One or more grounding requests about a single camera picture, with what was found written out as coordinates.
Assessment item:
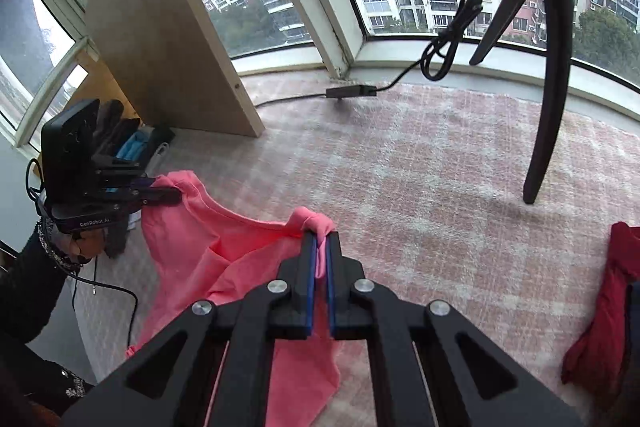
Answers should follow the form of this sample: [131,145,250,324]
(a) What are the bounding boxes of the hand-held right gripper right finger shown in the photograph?
[325,231,586,427]

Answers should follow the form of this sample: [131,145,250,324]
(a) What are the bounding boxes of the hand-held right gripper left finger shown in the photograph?
[61,232,318,427]

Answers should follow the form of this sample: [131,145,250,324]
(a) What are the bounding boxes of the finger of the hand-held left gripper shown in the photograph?
[101,187,184,214]
[95,173,160,191]

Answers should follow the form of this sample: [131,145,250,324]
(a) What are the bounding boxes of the pink shirt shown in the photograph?
[125,169,346,427]

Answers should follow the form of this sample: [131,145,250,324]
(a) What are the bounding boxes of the person's left forearm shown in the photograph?
[0,217,81,343]

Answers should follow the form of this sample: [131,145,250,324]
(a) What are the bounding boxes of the person's left hand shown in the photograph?
[62,227,108,264]

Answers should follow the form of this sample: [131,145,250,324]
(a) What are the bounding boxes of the blue garment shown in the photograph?
[115,132,153,162]

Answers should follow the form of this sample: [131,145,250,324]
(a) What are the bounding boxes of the black garment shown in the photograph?
[142,124,177,168]

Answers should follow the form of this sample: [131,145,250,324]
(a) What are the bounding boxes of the brown garment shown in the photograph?
[95,99,126,158]

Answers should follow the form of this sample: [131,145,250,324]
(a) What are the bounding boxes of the yellow wooden panel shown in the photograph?
[75,52,143,128]

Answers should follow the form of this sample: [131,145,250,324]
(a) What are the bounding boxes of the light wooden board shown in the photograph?
[84,0,266,138]

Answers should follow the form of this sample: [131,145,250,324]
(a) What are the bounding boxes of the black power adapter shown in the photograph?
[325,83,378,99]

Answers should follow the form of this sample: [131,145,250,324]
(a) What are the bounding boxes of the person's black knit sweater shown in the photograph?
[20,342,101,418]

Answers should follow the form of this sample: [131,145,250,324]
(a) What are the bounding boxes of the dark red garment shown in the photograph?
[560,221,640,400]

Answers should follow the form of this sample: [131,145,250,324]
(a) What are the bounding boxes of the black tripod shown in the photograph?
[469,0,583,206]

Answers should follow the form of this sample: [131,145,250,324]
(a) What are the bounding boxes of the navy garment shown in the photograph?
[620,279,640,388]

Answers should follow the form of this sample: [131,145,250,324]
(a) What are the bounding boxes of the thin black cable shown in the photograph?
[25,157,140,338]

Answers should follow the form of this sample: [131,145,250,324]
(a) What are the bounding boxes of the black power cable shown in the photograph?
[254,0,485,108]

